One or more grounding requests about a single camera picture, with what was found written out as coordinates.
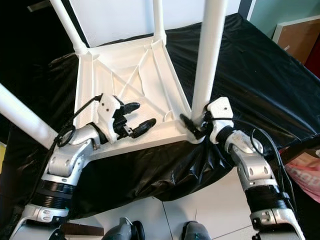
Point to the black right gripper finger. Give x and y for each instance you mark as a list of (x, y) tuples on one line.
[(191, 126)]

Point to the white plastic table top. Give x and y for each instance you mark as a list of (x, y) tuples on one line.
[(160, 135)]

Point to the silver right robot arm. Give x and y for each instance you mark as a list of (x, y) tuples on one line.
[(255, 170)]

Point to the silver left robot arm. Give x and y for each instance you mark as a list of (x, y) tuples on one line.
[(70, 160)]

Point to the black plastic cover sheet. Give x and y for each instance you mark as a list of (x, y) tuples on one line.
[(255, 65)]

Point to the dark wooden table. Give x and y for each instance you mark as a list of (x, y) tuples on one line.
[(300, 150)]

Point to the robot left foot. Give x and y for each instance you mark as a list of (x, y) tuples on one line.
[(125, 230)]

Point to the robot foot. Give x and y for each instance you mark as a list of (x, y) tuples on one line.
[(125, 230), (196, 231)]

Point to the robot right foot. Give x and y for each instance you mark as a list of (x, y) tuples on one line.
[(196, 231)]

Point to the brown wooden table foot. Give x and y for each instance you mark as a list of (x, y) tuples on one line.
[(82, 229)]

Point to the red plastic bag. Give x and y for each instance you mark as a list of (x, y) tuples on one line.
[(305, 175)]

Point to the brown wooden cabinet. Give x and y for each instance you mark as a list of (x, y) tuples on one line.
[(297, 40)]

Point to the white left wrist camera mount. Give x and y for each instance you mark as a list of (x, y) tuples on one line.
[(109, 110)]

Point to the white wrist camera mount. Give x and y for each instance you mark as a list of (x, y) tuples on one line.
[(109, 110), (220, 110)]

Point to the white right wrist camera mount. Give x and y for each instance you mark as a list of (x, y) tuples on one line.
[(220, 110)]

